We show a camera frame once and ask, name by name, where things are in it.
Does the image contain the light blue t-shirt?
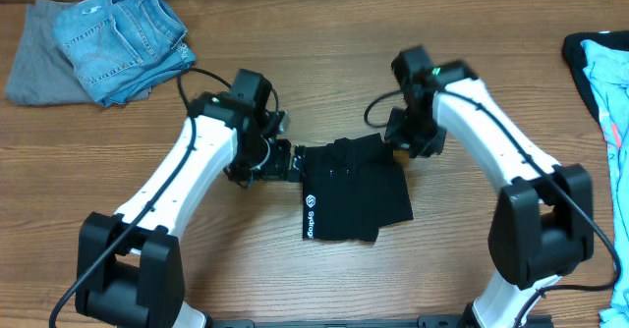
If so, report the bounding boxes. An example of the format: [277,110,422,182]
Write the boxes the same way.
[581,40,628,328]

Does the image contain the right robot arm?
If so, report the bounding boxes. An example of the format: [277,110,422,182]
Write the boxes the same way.
[385,56,594,327]

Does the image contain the folded blue denim jeans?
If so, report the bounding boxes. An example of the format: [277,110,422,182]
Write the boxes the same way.
[52,0,197,107]

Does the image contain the black polo shirt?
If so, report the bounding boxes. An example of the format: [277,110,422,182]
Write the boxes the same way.
[302,134,413,243]

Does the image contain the black garment under blue shirt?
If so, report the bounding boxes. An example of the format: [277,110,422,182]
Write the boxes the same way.
[561,30,628,122]

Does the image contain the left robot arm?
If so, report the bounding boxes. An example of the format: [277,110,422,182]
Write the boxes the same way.
[73,92,290,328]

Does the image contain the folded grey garment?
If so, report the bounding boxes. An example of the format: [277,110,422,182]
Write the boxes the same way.
[4,0,152,107]

